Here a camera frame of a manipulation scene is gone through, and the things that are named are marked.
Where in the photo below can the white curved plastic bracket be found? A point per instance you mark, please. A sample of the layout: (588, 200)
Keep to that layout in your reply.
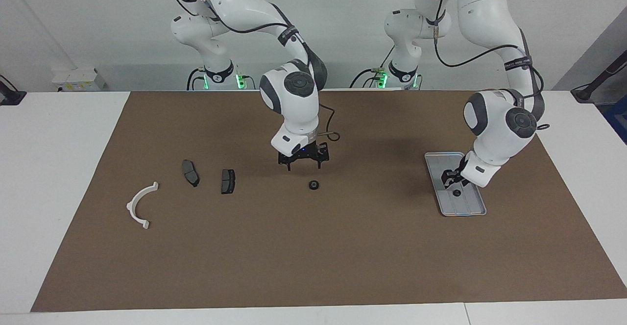
(133, 202)

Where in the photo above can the grey metal tray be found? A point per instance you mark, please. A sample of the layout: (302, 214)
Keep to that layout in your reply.
(463, 205)

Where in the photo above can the white box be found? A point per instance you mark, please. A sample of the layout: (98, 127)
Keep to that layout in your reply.
(78, 80)

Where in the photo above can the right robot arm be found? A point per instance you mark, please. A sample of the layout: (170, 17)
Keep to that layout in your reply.
(294, 107)

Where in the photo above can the blue container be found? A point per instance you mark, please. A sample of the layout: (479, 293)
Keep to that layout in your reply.
(618, 119)

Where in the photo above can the dark grey brake pad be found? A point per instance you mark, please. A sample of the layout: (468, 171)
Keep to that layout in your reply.
(228, 181)
(190, 173)

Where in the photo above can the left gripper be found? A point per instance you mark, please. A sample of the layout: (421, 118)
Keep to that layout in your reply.
(462, 167)

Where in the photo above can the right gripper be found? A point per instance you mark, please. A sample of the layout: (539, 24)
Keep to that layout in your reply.
(308, 151)

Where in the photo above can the black stand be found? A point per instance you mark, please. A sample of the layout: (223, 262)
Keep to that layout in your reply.
(595, 84)
(10, 97)

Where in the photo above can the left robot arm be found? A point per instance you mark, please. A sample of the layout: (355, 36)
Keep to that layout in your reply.
(494, 129)

